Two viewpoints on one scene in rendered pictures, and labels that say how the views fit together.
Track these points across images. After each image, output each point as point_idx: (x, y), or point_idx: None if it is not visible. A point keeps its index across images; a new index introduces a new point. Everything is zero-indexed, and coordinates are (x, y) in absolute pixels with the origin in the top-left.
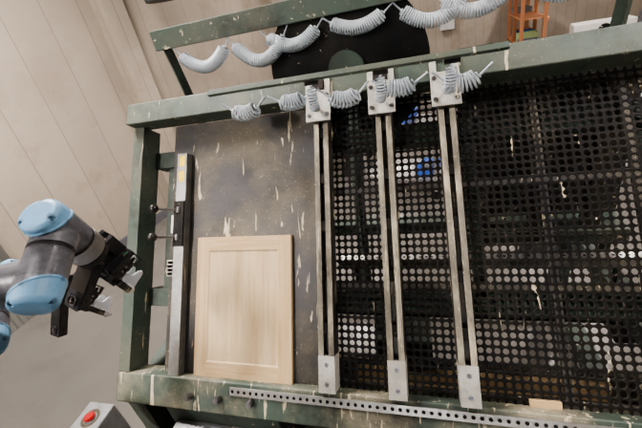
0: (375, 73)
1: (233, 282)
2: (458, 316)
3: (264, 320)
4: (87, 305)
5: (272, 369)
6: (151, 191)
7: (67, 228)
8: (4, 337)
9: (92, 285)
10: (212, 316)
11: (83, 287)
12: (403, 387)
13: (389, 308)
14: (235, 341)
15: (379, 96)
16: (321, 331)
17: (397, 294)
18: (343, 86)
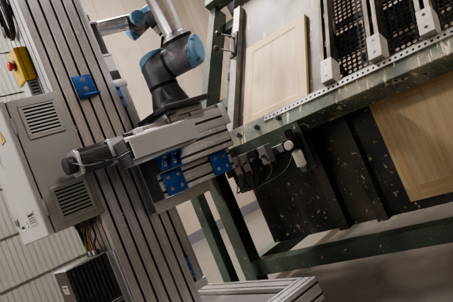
0: None
1: (268, 61)
2: None
3: (288, 71)
4: None
5: (294, 96)
6: (219, 44)
7: None
8: (143, 14)
9: None
10: (255, 87)
11: None
12: (378, 47)
13: (365, 7)
14: (269, 94)
15: None
16: (321, 46)
17: None
18: None
